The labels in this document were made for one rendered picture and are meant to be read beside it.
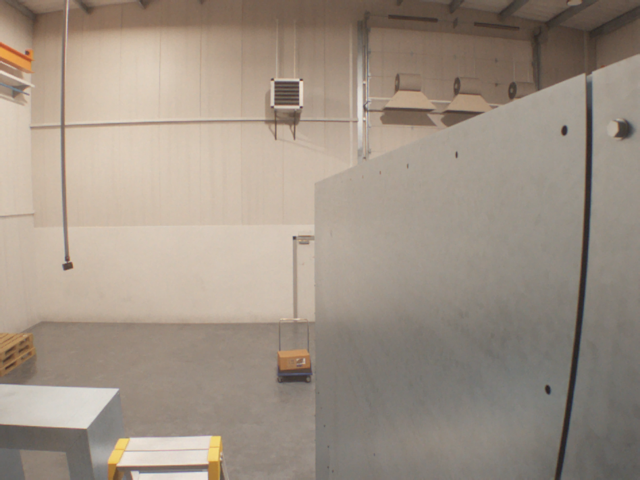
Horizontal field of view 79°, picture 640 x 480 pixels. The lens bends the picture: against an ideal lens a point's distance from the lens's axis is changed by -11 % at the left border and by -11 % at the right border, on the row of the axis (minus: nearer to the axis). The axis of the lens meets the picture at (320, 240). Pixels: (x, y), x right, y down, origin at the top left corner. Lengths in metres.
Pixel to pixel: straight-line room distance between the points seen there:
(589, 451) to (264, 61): 10.86
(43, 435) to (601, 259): 3.50
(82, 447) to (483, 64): 11.33
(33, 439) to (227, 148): 8.31
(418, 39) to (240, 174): 5.56
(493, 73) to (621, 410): 11.93
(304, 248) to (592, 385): 10.32
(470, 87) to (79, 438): 9.97
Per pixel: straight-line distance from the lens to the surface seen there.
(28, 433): 3.62
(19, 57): 11.44
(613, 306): 0.26
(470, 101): 10.80
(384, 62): 11.18
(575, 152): 0.28
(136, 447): 1.60
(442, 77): 11.51
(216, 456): 1.48
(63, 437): 3.50
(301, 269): 10.60
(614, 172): 0.25
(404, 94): 10.29
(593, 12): 12.99
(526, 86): 11.54
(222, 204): 10.58
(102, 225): 11.42
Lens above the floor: 3.13
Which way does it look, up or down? 6 degrees down
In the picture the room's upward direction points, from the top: straight up
